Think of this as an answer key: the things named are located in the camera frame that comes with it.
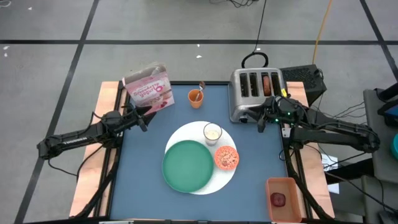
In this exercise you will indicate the green round plate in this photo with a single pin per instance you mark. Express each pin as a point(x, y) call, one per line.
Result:
point(187, 166)

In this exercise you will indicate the orange plastic cup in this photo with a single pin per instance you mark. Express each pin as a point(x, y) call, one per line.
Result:
point(196, 102)

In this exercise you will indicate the teal round object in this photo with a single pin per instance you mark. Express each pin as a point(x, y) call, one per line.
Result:
point(395, 147)

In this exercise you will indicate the black electronics box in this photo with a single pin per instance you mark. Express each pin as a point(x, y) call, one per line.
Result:
point(303, 81)

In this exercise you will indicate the clear glass tumbler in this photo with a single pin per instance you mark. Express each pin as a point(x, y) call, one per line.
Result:
point(212, 134)

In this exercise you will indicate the orange plastic tray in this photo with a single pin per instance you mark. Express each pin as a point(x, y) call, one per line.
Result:
point(280, 214)

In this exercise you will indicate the pink yogurt cereal box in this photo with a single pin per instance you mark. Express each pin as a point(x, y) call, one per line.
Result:
point(149, 90)

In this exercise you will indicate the yellow tag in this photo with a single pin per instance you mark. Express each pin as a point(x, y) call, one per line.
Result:
point(283, 93)

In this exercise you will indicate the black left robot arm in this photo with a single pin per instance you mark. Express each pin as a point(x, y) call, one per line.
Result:
point(77, 137)

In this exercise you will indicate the silver metal spoon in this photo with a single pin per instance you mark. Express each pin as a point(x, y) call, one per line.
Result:
point(201, 85)

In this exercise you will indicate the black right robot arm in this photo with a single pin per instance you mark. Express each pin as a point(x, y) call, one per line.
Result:
point(335, 133)

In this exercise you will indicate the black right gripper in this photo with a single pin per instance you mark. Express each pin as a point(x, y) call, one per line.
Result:
point(284, 110)

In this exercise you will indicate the stainless steel toaster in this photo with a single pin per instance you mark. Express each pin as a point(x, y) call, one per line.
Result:
point(245, 105)

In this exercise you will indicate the white woven round placemat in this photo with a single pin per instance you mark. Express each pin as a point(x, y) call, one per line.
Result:
point(189, 130)

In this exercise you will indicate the red apple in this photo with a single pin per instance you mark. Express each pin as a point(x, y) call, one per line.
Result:
point(277, 199)

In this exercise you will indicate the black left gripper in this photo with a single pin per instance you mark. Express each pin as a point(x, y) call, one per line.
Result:
point(132, 118)

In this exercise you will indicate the wooden side panel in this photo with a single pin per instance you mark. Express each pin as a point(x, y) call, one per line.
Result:
point(90, 174)
point(314, 174)

